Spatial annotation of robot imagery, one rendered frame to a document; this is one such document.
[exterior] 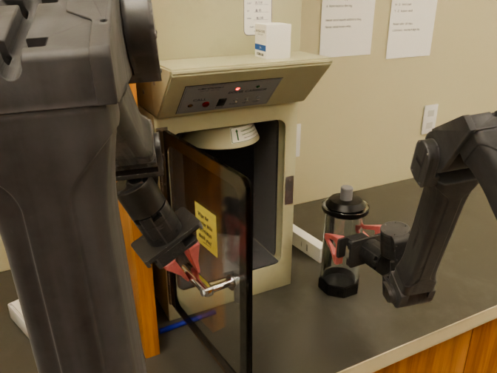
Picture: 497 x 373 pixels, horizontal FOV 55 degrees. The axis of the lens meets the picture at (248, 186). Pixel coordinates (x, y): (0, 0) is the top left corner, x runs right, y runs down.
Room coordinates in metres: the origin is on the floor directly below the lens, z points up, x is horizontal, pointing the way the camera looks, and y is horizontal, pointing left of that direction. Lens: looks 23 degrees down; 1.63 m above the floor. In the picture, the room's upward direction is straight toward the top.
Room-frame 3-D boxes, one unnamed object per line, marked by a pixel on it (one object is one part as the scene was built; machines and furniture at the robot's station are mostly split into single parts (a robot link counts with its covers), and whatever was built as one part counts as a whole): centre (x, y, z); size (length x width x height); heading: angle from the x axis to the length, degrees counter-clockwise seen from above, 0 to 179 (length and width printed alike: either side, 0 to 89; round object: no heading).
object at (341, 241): (0.96, -0.21, 1.09); 0.09 x 0.07 x 0.07; 27
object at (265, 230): (1.06, 0.09, 1.19); 0.26 x 0.24 x 0.35; 117
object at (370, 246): (0.91, -0.28, 1.09); 0.10 x 0.07 x 0.07; 117
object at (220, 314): (0.73, 0.08, 1.19); 0.30 x 0.01 x 0.40; 32
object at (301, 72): (0.89, 0.01, 1.46); 0.32 x 0.12 x 0.10; 117
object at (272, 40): (0.92, -0.04, 1.54); 0.05 x 0.05 x 0.06; 23
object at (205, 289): (0.66, 0.07, 1.20); 0.10 x 0.05 x 0.03; 32
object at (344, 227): (1.01, -0.23, 1.06); 0.11 x 0.11 x 0.21
